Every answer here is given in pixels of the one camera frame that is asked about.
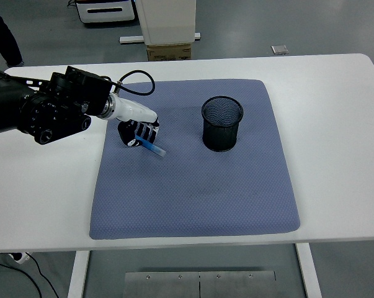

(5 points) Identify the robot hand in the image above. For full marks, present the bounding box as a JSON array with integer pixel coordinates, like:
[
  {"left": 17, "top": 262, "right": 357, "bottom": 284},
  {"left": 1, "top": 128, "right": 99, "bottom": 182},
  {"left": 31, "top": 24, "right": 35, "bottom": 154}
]
[{"left": 112, "top": 97, "right": 161, "bottom": 150}]

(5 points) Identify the blue marker with clear cap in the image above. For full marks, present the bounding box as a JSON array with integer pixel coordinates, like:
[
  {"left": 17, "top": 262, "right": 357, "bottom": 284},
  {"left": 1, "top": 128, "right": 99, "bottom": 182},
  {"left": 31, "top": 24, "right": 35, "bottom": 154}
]
[{"left": 135, "top": 133, "right": 167, "bottom": 159}]

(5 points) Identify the black mesh pen holder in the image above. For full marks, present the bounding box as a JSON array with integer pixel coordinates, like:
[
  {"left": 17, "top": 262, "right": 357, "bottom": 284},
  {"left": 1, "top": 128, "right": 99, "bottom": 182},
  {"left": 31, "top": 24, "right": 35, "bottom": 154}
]
[{"left": 200, "top": 96, "right": 245, "bottom": 153}]

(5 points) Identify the brown cardboard box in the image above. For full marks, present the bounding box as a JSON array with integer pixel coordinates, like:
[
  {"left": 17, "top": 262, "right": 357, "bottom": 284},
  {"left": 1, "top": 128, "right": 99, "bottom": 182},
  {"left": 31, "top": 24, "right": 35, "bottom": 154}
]
[{"left": 146, "top": 43, "right": 192, "bottom": 62}]

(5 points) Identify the white cabinet base bar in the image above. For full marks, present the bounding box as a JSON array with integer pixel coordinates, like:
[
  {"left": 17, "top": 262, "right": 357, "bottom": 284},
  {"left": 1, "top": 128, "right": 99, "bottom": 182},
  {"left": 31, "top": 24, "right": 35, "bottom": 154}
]
[{"left": 118, "top": 32, "right": 202, "bottom": 45}]

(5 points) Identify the blue-grey textured mat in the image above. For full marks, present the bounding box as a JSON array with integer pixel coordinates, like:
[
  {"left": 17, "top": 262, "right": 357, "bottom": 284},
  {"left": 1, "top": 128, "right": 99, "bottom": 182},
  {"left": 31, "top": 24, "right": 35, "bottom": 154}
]
[{"left": 89, "top": 79, "right": 301, "bottom": 240}]

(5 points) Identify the white appliance with dark slot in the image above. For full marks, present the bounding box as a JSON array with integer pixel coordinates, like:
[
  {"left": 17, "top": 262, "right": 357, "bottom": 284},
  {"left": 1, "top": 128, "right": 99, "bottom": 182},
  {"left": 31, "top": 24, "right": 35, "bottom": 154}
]
[{"left": 74, "top": 0, "right": 136, "bottom": 24}]

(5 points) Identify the grey metal floor cover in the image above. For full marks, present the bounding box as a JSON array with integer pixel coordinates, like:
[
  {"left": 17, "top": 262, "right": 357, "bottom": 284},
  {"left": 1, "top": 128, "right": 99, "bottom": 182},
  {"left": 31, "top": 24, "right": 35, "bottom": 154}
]
[{"left": 270, "top": 44, "right": 290, "bottom": 56}]

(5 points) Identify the white table leg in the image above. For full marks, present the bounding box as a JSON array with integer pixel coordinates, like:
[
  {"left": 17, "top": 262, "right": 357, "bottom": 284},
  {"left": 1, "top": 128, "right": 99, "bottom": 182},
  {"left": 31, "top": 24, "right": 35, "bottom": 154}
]
[
  {"left": 295, "top": 243, "right": 323, "bottom": 298},
  {"left": 66, "top": 250, "right": 91, "bottom": 298}
]

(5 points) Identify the black floor cable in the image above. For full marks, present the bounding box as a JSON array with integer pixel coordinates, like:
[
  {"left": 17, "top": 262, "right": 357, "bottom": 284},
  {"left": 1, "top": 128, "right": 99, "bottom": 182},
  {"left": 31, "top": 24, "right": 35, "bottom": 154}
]
[{"left": 0, "top": 254, "right": 61, "bottom": 298}]

